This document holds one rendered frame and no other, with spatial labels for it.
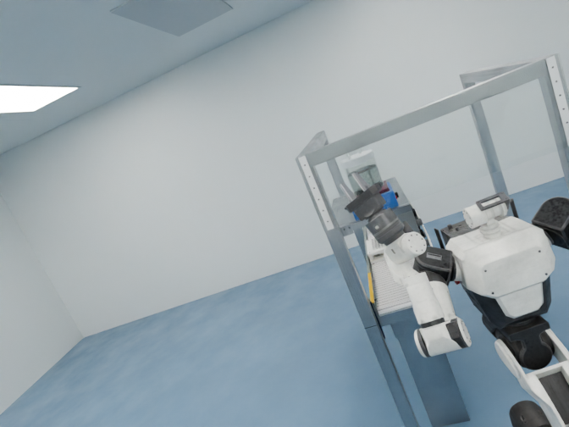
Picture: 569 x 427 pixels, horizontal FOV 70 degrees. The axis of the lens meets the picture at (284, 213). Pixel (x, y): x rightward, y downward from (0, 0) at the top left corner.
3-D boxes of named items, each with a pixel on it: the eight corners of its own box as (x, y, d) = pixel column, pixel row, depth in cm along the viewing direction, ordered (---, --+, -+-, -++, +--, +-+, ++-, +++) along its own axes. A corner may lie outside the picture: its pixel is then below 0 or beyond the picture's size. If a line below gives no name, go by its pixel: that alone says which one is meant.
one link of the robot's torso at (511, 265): (446, 307, 158) (417, 224, 150) (533, 276, 154) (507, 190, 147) (481, 350, 129) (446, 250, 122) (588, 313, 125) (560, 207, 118)
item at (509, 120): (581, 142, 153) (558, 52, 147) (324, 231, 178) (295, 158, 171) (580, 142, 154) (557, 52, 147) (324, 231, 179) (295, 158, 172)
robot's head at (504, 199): (472, 213, 132) (472, 198, 127) (499, 203, 131) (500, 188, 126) (483, 228, 128) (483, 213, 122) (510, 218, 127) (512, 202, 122)
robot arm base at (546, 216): (562, 261, 131) (534, 240, 140) (597, 235, 129) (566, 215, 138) (551, 238, 122) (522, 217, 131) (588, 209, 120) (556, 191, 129)
